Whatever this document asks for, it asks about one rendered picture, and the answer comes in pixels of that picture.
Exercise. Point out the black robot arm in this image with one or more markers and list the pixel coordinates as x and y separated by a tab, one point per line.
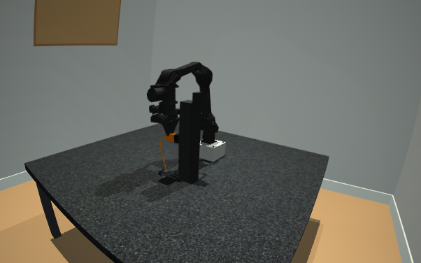
165	88

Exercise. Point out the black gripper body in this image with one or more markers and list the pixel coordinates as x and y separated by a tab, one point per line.
168	110

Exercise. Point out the black post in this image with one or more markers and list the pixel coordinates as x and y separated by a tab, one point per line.
189	138

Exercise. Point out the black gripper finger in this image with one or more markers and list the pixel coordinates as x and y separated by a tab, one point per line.
167	127
174	124

